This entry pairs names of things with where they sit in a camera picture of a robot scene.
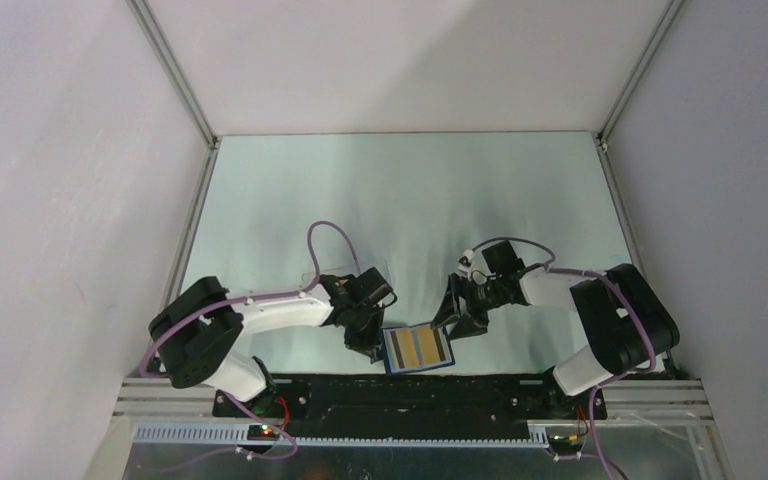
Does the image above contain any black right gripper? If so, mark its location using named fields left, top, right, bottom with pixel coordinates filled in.
left=430, top=272, right=505, bottom=341

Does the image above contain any clear plastic tray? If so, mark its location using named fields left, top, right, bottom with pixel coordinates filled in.
left=320, top=260, right=391, bottom=283

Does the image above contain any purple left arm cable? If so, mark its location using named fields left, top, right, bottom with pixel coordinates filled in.
left=138, top=220, right=365, bottom=458

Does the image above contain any left electronics board with leds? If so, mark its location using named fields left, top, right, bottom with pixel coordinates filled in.
left=247, top=425, right=281, bottom=441

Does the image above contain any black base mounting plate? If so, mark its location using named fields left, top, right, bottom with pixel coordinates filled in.
left=212, top=372, right=607, bottom=440

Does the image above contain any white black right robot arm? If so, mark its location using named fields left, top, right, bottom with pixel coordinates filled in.
left=431, top=236, right=680, bottom=418

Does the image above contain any blue leather card holder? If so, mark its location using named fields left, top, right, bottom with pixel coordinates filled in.
left=381, top=323, right=456, bottom=376

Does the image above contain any gold card with black stripe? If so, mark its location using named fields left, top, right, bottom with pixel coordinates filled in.
left=416, top=325, right=450, bottom=367

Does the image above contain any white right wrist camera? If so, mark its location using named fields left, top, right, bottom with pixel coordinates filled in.
left=457, top=249, right=476, bottom=278

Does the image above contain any electronics board with leds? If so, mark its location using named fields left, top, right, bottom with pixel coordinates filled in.
left=247, top=425, right=281, bottom=441
left=547, top=434, right=587, bottom=458

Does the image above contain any grey slotted cable duct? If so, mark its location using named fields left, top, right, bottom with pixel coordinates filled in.
left=133, top=422, right=549, bottom=449

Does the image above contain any right electronics board with leds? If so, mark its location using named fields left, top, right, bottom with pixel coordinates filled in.
left=547, top=434, right=587, bottom=458

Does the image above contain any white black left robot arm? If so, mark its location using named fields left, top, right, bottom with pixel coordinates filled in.
left=147, top=267, right=398, bottom=417

